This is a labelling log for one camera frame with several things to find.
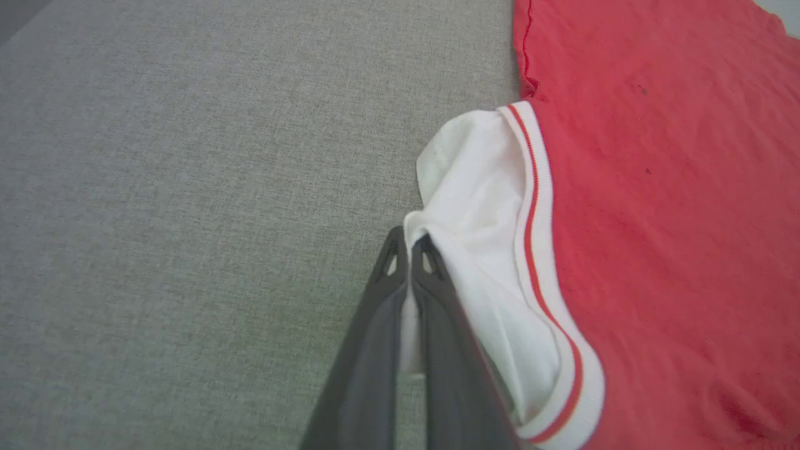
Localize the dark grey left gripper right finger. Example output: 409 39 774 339
410 234 524 450

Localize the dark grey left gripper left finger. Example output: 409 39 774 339
299 226 411 450

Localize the red basketball jersey white trim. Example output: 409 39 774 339
399 0 800 450

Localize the grey fabric sofa seat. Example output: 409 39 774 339
0 0 524 450

